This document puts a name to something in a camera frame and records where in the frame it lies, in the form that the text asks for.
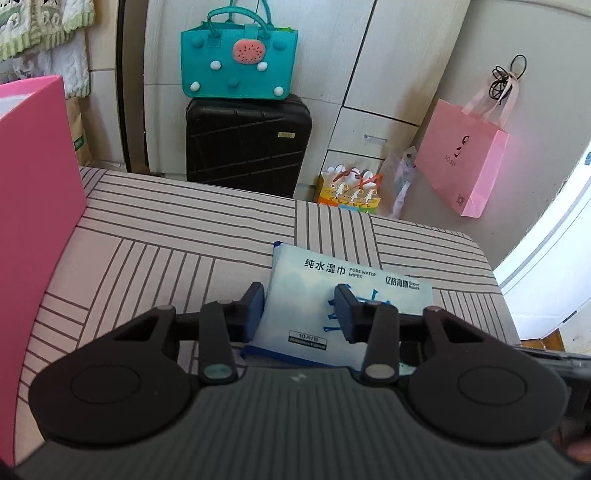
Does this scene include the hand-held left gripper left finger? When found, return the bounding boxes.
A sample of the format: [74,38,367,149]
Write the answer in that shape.
[113,281,266,387]

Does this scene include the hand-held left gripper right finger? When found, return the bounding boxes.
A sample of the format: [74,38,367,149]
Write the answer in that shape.
[333,282,483,387]

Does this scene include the blue wet wipes pack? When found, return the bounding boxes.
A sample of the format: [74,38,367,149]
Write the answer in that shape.
[240,241,435,374]

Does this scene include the pink cardboard box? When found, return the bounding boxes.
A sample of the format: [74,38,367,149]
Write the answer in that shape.
[0,75,88,467]

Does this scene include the colourful duck paper bag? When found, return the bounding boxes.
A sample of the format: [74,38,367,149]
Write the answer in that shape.
[315,164,384,215]

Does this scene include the striped tablecloth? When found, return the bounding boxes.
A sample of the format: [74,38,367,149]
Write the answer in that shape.
[14,167,520,416]

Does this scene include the clear plastic bag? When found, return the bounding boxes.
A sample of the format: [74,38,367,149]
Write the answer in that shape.
[381,147,419,220]

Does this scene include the white door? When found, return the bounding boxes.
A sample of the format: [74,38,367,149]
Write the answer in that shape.
[494,138,591,342]

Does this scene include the black suitcase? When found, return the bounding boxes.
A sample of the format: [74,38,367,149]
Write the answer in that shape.
[185,93,314,199]

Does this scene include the pink paper bag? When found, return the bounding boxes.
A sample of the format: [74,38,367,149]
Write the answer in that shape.
[416,76,520,219]

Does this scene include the teal felt handbag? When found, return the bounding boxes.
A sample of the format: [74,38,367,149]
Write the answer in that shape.
[180,0,298,100]

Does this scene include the brown paper bag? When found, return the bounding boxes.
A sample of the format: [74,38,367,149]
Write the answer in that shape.
[65,95,93,168]

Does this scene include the white wardrobe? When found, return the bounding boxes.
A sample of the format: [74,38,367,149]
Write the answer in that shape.
[115,0,472,204]

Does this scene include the black hair ties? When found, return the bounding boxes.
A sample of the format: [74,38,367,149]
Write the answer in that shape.
[490,54,528,100]

